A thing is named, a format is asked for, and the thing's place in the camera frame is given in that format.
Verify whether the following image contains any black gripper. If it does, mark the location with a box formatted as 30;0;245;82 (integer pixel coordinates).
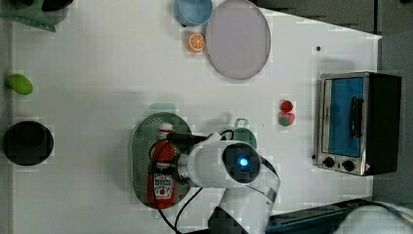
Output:
167;133;207;184

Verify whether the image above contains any red ketchup bottle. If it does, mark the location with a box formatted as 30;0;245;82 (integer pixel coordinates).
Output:
147;123;176;209

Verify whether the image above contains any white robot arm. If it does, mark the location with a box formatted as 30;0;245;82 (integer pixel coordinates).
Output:
166;133;281;234

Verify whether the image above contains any green oval strainer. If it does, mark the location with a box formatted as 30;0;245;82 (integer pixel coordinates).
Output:
130;102;191;209

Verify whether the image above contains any teal mug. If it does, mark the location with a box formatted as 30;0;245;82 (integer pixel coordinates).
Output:
220;118;257;148

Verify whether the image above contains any orange slice toy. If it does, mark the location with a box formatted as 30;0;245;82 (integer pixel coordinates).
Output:
187;33;206;53

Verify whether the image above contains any red strawberry toy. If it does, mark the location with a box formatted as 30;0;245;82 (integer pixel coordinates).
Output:
281;100;293;113

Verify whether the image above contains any grey round plate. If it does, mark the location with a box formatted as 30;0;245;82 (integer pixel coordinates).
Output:
206;0;271;79

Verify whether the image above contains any blue bowl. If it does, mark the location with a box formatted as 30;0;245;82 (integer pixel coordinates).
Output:
173;0;213;26

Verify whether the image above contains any small black cup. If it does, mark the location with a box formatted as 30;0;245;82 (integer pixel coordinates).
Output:
2;121;55;166

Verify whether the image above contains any green marker pen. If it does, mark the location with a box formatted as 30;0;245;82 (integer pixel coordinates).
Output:
8;74;33;96

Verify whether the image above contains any large black cup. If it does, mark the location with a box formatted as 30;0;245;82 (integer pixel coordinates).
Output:
11;0;74;24

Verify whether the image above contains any black toaster oven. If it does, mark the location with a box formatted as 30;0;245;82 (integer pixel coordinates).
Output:
316;71;401;176

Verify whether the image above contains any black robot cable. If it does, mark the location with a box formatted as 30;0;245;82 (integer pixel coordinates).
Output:
147;129;236;234

